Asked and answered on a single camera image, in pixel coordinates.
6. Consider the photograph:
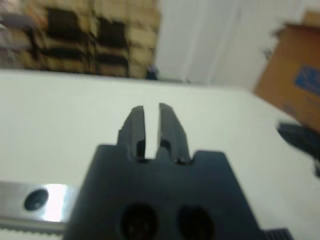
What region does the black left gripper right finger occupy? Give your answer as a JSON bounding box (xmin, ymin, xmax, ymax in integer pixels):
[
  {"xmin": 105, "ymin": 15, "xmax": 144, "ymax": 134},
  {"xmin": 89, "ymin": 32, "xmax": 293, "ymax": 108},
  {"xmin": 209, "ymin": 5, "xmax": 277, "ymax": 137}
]
[{"xmin": 155, "ymin": 101, "xmax": 190, "ymax": 163}]

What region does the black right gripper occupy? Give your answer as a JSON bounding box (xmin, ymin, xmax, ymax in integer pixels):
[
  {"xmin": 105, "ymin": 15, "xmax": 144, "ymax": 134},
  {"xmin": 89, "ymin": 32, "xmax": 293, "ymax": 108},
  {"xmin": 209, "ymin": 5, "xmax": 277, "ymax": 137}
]
[{"xmin": 276, "ymin": 121, "xmax": 320, "ymax": 179}]

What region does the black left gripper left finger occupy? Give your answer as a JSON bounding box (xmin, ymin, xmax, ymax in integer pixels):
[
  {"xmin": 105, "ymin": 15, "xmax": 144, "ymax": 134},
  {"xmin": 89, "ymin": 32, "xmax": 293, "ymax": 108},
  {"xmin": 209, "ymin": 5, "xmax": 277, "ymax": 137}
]
[{"xmin": 116, "ymin": 105, "xmax": 147, "ymax": 161}]

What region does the large brown cardboard box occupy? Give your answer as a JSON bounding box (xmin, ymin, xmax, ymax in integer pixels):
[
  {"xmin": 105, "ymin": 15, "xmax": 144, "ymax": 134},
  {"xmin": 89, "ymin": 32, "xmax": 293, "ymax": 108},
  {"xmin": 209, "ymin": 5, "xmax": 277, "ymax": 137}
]
[{"xmin": 252, "ymin": 11, "xmax": 320, "ymax": 127}]

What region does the dark waste bin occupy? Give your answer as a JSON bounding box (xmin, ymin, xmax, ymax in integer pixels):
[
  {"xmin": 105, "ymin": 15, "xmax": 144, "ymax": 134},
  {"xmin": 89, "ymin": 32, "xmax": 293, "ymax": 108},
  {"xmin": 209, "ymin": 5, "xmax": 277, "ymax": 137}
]
[{"xmin": 146, "ymin": 64, "xmax": 160, "ymax": 81}]

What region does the light wooden crate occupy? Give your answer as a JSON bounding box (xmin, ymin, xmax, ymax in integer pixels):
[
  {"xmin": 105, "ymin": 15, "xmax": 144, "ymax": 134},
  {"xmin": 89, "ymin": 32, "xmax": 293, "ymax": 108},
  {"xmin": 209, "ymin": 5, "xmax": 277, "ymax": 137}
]
[
  {"xmin": 128, "ymin": 42, "xmax": 161, "ymax": 61},
  {"xmin": 128, "ymin": 61, "xmax": 151, "ymax": 77},
  {"xmin": 128, "ymin": 23, "xmax": 161, "ymax": 42}
]

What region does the black mesh chair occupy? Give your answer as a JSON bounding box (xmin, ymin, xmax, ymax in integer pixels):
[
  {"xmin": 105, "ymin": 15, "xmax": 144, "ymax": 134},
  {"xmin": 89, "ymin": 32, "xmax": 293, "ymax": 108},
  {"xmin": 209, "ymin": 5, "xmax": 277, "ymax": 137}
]
[
  {"xmin": 37, "ymin": 6, "xmax": 91, "ymax": 73},
  {"xmin": 93, "ymin": 17, "xmax": 130, "ymax": 77}
]

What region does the grey office chair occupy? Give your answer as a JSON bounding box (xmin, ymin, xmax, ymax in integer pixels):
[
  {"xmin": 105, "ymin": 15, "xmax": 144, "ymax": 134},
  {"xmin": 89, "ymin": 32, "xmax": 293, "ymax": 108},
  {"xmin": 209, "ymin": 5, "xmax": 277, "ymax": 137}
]
[{"xmin": 0, "ymin": 13, "xmax": 35, "ymax": 68}]

